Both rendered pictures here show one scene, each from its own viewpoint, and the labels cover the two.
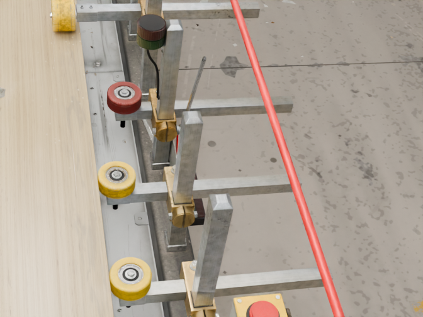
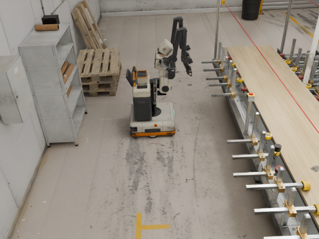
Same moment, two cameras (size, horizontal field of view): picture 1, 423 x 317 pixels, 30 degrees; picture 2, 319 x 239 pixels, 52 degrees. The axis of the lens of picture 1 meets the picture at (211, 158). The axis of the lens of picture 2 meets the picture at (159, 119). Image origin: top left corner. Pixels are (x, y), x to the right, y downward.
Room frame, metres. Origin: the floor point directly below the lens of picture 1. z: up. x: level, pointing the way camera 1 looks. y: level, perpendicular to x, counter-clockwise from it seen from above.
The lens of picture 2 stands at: (3.69, -0.13, 2.95)
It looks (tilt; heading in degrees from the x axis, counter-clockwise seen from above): 34 degrees down; 198
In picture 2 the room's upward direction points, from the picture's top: 3 degrees counter-clockwise
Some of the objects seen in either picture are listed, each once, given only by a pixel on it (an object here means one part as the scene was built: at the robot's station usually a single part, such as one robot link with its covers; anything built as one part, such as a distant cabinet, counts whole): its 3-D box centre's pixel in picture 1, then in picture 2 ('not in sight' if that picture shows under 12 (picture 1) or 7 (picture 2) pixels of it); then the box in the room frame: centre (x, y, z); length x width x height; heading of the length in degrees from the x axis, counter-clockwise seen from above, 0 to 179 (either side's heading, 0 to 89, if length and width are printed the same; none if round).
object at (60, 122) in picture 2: not in sight; (58, 85); (0.15, -2.78, 0.78); 0.90 x 0.45 x 1.55; 18
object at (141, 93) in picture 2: not in sight; (144, 94); (-0.18, -1.59, 0.59); 0.55 x 0.34 x 0.83; 18
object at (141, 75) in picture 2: not in sight; (141, 77); (-0.18, -1.61, 0.87); 0.23 x 0.15 x 0.11; 18
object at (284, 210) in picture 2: not in sight; (286, 209); (1.85, 0.26, 0.95); 0.50 x 0.04 x 0.04; 108
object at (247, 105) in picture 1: (204, 108); (257, 174); (1.40, 0.04, 0.84); 0.43 x 0.03 x 0.04; 108
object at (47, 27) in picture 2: not in sight; (47, 27); (0.05, -2.82, 1.59); 0.30 x 0.08 x 0.08; 108
